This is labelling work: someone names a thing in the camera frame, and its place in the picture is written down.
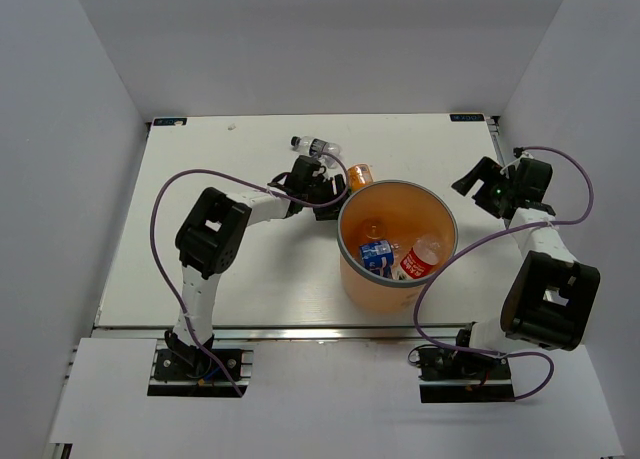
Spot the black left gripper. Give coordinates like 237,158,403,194
302,174,357,221

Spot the small orange bottle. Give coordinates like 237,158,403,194
347,164,374,193

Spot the orange juice bottle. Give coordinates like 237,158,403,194
358,218,388,245

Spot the clear bottle blue label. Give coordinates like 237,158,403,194
359,240,395,277

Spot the clear bottle red label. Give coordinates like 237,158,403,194
395,234,442,280

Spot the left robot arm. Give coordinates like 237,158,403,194
165,155,349,379

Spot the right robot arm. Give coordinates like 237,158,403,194
451,155,601,378

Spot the orange bin grey rim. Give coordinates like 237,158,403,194
337,180,458,314

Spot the right blue corner sticker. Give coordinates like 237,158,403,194
449,113,485,122

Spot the blue corner sticker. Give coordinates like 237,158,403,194
152,117,187,127
449,113,485,122

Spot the clear bottle black label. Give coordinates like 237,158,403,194
290,136,341,169

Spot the left blue corner sticker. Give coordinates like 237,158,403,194
152,117,187,127

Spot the aluminium right side rail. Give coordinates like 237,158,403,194
486,116,502,155

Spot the aluminium rail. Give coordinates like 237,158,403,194
486,116,502,155
93,323,481,342

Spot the aluminium front rail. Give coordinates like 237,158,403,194
93,323,481,342

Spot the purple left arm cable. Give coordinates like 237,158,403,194
148,153,350,399

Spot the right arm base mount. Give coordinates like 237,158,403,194
408,347,515,404

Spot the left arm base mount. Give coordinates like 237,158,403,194
147,347,253,399

